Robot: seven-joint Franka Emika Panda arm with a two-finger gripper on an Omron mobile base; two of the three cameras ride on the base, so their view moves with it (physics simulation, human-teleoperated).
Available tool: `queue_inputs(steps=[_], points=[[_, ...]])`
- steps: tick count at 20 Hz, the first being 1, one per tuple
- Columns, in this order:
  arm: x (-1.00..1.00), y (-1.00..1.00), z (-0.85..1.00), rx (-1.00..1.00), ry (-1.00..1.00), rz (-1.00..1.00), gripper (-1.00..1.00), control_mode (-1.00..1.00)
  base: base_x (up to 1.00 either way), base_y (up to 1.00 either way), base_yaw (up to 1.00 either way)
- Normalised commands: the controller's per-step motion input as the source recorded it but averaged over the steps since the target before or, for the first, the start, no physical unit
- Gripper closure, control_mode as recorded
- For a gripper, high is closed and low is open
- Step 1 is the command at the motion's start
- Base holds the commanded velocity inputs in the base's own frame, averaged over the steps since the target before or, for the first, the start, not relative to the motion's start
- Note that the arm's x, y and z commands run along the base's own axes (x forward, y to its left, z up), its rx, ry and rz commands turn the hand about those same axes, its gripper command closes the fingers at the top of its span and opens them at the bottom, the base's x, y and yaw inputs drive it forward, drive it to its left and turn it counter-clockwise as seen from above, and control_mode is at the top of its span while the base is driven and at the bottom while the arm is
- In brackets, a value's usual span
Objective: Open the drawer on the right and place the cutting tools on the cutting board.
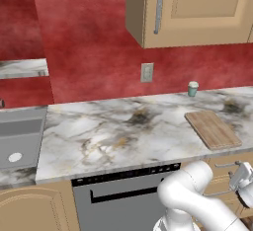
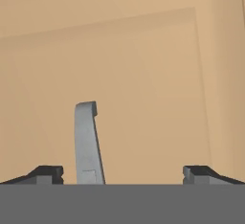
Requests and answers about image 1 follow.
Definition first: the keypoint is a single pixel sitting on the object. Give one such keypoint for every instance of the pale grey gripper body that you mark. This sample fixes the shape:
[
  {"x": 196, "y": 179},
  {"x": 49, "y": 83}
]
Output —
[{"x": 242, "y": 175}]

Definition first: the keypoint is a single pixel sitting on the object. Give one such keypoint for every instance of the teal cup with white lid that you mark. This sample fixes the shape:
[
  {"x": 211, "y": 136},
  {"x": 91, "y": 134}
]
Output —
[{"x": 193, "y": 90}]

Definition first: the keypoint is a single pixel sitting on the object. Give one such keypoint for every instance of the grey sink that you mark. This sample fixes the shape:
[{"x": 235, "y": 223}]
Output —
[{"x": 19, "y": 136}]

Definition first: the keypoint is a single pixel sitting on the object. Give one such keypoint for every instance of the tan wall cupboard side panel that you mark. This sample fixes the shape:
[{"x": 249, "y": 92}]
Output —
[{"x": 135, "y": 8}]

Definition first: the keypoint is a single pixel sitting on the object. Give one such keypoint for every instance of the wooden cutting board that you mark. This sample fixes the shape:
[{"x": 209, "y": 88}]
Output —
[{"x": 213, "y": 128}]

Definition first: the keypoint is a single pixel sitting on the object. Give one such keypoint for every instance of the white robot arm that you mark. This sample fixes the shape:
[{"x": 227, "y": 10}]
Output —
[{"x": 184, "y": 192}]

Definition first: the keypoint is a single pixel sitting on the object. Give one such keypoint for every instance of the grey wall outlet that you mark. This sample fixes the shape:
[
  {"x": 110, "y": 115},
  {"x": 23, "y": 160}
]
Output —
[{"x": 147, "y": 72}]

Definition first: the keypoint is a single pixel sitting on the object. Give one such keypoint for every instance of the tan base cupboard door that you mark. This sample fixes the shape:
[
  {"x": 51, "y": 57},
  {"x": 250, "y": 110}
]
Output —
[{"x": 33, "y": 210}]

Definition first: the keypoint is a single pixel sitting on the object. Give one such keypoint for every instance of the tan drawer front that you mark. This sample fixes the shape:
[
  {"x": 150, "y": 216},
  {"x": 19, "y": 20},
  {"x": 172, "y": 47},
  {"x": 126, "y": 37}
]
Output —
[
  {"x": 227, "y": 202},
  {"x": 221, "y": 172}
]

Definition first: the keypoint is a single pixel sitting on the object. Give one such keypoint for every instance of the tan wall cupboard door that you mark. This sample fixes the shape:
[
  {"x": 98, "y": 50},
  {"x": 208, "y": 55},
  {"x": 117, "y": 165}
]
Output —
[{"x": 204, "y": 11}]

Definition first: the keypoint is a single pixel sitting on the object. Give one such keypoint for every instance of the grey dishwasher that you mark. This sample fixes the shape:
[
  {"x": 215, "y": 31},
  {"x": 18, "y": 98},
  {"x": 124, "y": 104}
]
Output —
[{"x": 122, "y": 212}]

